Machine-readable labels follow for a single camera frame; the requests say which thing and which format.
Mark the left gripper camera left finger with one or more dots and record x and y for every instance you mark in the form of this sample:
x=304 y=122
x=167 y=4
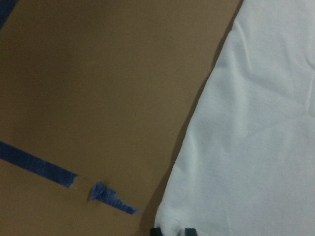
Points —
x=155 y=232

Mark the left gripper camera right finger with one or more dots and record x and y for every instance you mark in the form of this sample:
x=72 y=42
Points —
x=190 y=232

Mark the light blue t-shirt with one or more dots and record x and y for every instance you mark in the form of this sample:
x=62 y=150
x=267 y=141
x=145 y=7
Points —
x=247 y=163

